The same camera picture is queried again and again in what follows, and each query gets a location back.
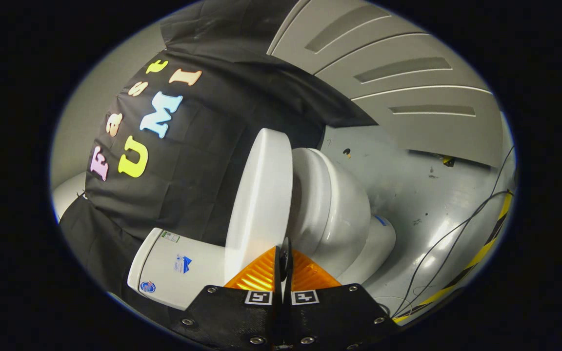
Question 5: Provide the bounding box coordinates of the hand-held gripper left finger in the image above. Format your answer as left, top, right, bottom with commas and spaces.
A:
170, 245, 284, 351

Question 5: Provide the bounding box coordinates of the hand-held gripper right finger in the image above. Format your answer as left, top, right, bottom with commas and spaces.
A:
283, 244, 401, 351

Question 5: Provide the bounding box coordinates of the white toilet lid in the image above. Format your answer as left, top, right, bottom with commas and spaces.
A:
224, 128, 294, 284

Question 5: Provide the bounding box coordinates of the white ceramic toilet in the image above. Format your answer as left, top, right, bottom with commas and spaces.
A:
127, 148, 397, 312

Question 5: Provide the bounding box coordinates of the yellow black floor tape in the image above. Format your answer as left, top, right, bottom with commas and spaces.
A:
392, 192, 514, 324

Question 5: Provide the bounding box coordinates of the black backdrop cloth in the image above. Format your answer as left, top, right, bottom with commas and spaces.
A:
59, 0, 378, 312

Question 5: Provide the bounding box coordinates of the grey white cabinet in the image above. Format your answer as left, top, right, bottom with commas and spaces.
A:
266, 0, 506, 169

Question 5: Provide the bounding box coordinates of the black floor cable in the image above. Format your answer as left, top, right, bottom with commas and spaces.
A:
405, 145, 516, 305
392, 190, 512, 317

